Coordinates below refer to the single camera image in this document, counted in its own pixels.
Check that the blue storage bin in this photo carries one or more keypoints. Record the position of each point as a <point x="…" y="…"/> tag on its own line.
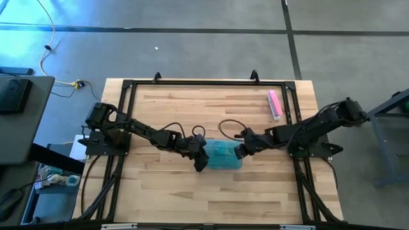
<point x="48" y="207"/>

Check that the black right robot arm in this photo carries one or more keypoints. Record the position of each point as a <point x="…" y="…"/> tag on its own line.
<point x="306" y="131"/>

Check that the white metal bracket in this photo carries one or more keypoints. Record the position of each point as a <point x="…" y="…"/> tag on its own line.
<point x="297" y="227"/>
<point x="119" y="226"/>

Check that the dark flat bar device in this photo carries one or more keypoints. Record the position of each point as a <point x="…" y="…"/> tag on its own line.
<point x="16" y="71"/>

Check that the grey side desk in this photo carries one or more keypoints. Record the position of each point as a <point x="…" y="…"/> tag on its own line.
<point x="19" y="137"/>

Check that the blue grey metal cart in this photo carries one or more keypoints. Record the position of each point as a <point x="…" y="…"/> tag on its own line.
<point x="380" y="111"/>

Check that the black desk support beam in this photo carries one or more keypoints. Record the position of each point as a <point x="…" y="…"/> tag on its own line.
<point x="57" y="159"/>

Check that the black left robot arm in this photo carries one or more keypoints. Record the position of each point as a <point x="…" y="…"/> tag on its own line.
<point x="140" y="129"/>

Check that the black box device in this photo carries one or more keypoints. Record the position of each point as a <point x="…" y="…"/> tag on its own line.
<point x="14" y="96"/>

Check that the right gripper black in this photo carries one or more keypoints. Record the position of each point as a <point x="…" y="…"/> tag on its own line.
<point x="252" y="142"/>

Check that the black metal table frame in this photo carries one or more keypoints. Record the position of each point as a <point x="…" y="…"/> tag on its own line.
<point x="207" y="82"/>

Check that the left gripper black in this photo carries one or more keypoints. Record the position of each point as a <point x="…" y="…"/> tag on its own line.
<point x="193" y="147"/>

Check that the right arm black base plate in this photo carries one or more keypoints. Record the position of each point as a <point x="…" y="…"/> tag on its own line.
<point x="332" y="149"/>

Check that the black frame clamp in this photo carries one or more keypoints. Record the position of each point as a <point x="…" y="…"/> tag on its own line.
<point x="157" y="77"/>
<point x="254" y="76"/>

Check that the white teal bottle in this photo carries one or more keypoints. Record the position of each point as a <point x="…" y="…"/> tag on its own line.
<point x="64" y="179"/>

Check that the clear pencil case blue lid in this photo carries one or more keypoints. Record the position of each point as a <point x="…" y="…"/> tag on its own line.
<point x="223" y="155"/>

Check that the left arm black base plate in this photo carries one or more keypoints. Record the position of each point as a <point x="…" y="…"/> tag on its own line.
<point x="96" y="145"/>

